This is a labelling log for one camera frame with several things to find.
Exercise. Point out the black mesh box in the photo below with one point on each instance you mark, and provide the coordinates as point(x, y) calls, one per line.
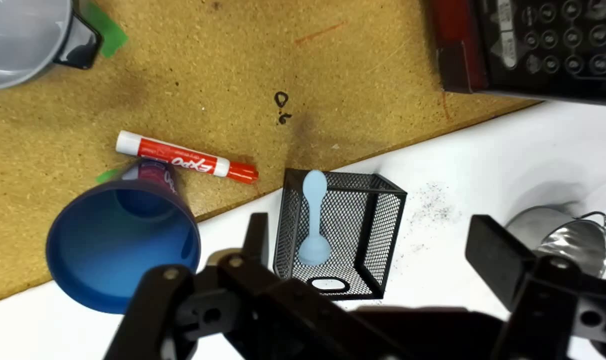
point(379, 240)

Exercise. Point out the light blue plastic spoon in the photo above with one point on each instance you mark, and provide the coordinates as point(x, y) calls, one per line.
point(315, 226)

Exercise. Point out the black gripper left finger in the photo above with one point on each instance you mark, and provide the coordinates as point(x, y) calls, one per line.
point(249, 312)

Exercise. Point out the blue plastic cup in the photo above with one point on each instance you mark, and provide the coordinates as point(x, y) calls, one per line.
point(123, 247)

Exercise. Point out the small steel bowl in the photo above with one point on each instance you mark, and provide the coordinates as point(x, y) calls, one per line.
point(569, 237)

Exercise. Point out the red white marker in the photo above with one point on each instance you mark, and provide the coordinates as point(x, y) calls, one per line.
point(182, 159)

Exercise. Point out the black red microwave body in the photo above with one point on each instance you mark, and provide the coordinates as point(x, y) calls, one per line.
point(548, 46)

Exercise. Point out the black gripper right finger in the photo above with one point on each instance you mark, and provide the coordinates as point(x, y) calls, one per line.
point(554, 312)

